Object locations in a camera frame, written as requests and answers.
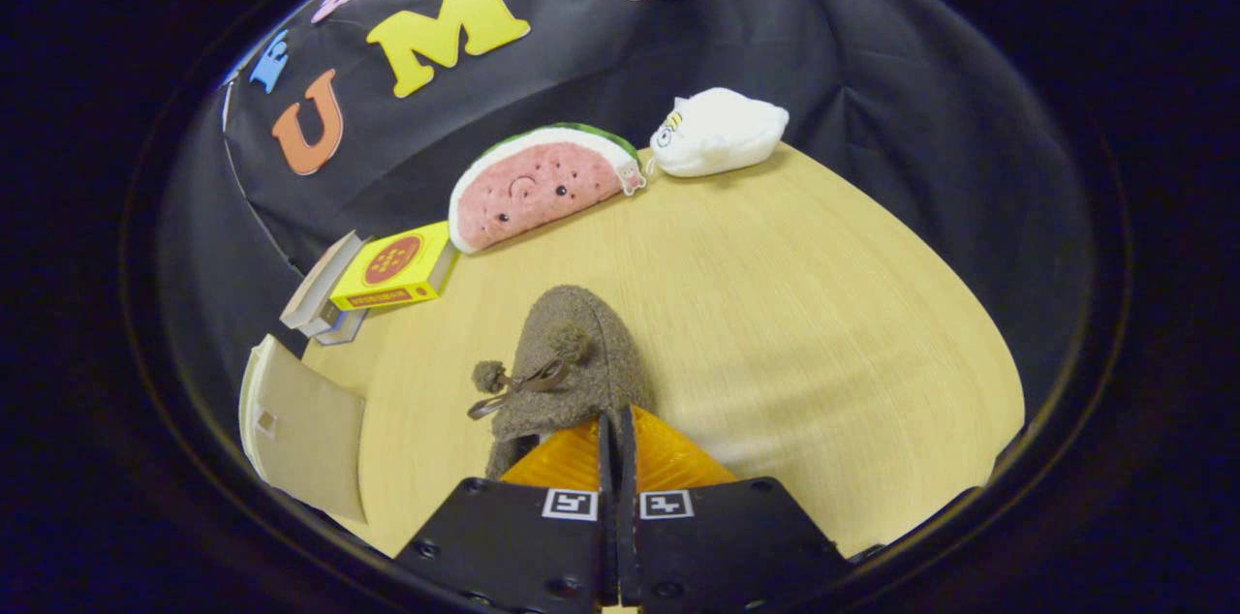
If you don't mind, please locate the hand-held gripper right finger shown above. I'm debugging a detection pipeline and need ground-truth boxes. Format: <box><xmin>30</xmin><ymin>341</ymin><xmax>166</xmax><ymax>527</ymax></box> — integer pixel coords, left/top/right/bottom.
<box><xmin>618</xmin><ymin>404</ymin><xmax>850</xmax><ymax>614</ymax></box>

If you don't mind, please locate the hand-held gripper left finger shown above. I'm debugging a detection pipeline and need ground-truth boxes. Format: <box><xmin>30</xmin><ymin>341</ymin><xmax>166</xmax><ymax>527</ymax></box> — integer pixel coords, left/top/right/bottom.
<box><xmin>395</xmin><ymin>413</ymin><xmax>617</xmax><ymax>614</ymax></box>

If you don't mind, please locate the brown fuzzy shoe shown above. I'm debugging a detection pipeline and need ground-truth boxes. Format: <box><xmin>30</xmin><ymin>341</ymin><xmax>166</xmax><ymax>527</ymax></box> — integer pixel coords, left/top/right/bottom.
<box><xmin>468</xmin><ymin>284</ymin><xmax>657</xmax><ymax>481</ymax></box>

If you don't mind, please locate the cream storage box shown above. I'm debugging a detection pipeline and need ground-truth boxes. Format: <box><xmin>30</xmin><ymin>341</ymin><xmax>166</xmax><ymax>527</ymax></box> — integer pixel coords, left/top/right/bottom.
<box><xmin>238</xmin><ymin>334</ymin><xmax>369</xmax><ymax>525</ymax></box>

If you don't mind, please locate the yellow box with red circle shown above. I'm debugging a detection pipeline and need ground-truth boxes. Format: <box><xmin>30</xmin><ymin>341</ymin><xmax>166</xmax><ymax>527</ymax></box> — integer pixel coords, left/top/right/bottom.
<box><xmin>329</xmin><ymin>221</ymin><xmax>459</xmax><ymax>312</ymax></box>

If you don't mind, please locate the blue book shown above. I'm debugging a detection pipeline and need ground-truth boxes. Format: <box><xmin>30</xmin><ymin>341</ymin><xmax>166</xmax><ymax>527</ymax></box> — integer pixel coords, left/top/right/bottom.
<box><xmin>312</xmin><ymin>304</ymin><xmax>370</xmax><ymax>347</ymax></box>

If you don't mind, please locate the watermelon slice plush toy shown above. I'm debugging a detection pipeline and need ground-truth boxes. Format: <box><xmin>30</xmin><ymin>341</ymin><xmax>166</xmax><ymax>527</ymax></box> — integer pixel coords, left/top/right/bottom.
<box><xmin>448</xmin><ymin>122</ymin><xmax>647</xmax><ymax>256</ymax></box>

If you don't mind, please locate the white plush toy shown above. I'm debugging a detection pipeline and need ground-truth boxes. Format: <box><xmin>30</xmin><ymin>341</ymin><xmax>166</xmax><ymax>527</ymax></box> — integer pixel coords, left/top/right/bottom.
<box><xmin>646</xmin><ymin>87</ymin><xmax>791</xmax><ymax>179</ymax></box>

